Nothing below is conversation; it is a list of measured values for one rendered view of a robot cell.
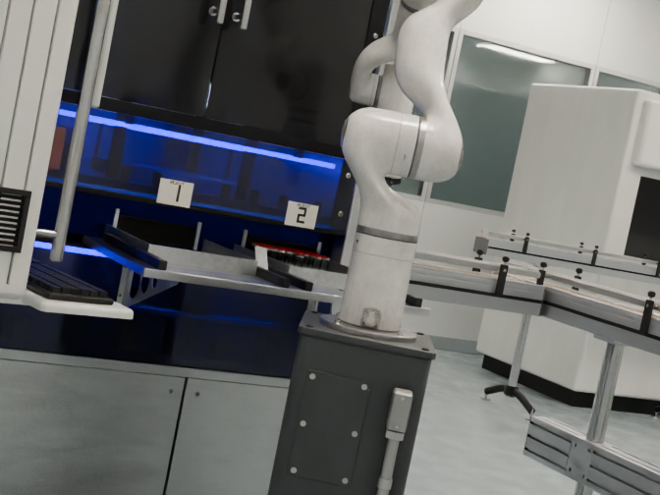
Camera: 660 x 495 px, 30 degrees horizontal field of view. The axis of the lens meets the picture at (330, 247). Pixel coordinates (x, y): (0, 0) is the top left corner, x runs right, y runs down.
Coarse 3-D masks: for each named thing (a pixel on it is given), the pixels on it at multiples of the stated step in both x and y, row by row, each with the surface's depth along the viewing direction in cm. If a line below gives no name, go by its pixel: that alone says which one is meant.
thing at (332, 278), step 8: (240, 248) 308; (272, 264) 290; (280, 264) 286; (336, 264) 316; (288, 272) 282; (296, 272) 282; (304, 272) 283; (312, 272) 284; (320, 272) 285; (328, 272) 286; (336, 272) 316; (344, 272) 312; (312, 280) 284; (320, 280) 285; (328, 280) 286; (336, 280) 287; (344, 280) 288; (344, 288) 288
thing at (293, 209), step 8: (288, 208) 308; (296, 208) 309; (312, 208) 311; (288, 216) 308; (296, 216) 309; (312, 216) 311; (288, 224) 308; (296, 224) 309; (304, 224) 310; (312, 224) 311
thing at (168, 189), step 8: (160, 184) 292; (168, 184) 293; (176, 184) 294; (184, 184) 294; (192, 184) 295; (160, 192) 292; (168, 192) 293; (176, 192) 294; (184, 192) 295; (160, 200) 292; (168, 200) 293; (184, 200) 295
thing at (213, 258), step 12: (108, 228) 293; (132, 240) 276; (204, 240) 307; (156, 252) 267; (168, 252) 268; (180, 252) 269; (192, 252) 270; (204, 252) 272; (216, 252) 299; (228, 252) 292; (180, 264) 269; (192, 264) 271; (204, 264) 272; (216, 264) 273; (228, 264) 275; (240, 264) 276; (252, 264) 277
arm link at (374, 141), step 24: (360, 120) 231; (384, 120) 231; (408, 120) 232; (360, 144) 230; (384, 144) 230; (408, 144) 230; (360, 168) 230; (384, 168) 232; (408, 168) 232; (360, 192) 235; (384, 192) 231; (360, 216) 235; (384, 216) 231; (408, 216) 232; (408, 240) 232
